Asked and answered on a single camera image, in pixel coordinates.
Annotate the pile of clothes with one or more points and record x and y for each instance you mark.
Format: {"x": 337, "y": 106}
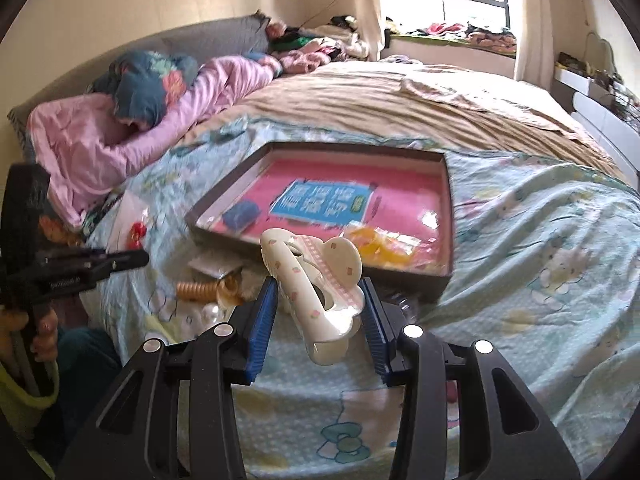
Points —
{"x": 310, "y": 50}

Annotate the blue floral pillow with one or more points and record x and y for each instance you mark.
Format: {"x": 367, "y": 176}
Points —
{"x": 145, "y": 85}

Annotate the white pink hair claw clip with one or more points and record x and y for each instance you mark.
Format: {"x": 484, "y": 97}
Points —
{"x": 295, "y": 280}

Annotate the blue booklet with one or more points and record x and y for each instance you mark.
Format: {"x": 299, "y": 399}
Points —
{"x": 325, "y": 201}

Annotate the orange spiral pearl hair clip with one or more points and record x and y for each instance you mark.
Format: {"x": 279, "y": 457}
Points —
{"x": 197, "y": 291}

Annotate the pink quilt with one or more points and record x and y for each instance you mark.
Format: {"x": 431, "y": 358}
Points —
{"x": 80, "y": 145}

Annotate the yellow item in clear packet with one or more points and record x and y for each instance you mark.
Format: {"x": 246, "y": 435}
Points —
{"x": 385, "y": 247}

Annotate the brown box with pink inside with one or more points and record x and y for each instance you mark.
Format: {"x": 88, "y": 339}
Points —
{"x": 395, "y": 195}

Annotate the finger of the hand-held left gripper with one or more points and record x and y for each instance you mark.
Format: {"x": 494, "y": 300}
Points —
{"x": 115, "y": 261}

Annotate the tan bed sheet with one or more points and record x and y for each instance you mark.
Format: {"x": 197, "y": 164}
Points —
{"x": 350, "y": 105}

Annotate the wavy edged mirror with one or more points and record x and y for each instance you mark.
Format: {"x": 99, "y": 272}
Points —
{"x": 600, "y": 52}

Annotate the person's teal trouser leg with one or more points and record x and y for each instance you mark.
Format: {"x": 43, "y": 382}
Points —
{"x": 87, "y": 365}

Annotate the light patterned throw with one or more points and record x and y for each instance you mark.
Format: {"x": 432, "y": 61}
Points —
{"x": 475, "y": 95}

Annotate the white dresser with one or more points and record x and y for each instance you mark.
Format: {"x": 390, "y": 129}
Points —
{"x": 600, "y": 110}

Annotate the grey padded headboard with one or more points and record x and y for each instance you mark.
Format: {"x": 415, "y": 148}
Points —
{"x": 210, "y": 40}

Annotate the clothes on window sill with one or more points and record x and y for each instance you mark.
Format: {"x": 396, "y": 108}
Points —
{"x": 450, "y": 32}

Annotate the small blue pouch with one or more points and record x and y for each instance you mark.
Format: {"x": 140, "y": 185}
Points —
{"x": 240, "y": 217}

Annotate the person's left hand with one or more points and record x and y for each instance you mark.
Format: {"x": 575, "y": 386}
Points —
{"x": 46, "y": 332}

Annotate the cartoon cat printed blanket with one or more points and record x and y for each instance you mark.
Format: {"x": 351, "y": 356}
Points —
{"x": 525, "y": 240}

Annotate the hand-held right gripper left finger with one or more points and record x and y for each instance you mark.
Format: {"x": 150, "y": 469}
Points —
{"x": 262, "y": 320}

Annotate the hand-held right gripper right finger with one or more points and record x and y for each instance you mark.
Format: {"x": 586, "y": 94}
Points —
{"x": 372, "y": 322}

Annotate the red item in clear bag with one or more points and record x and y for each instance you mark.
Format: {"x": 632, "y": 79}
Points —
{"x": 136, "y": 232}

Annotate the clutter of small dresser things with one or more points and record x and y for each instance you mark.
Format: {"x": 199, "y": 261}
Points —
{"x": 607, "y": 82}

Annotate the cream curtain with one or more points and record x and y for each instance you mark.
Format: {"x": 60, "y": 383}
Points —
{"x": 367, "y": 10}
{"x": 532, "y": 20}

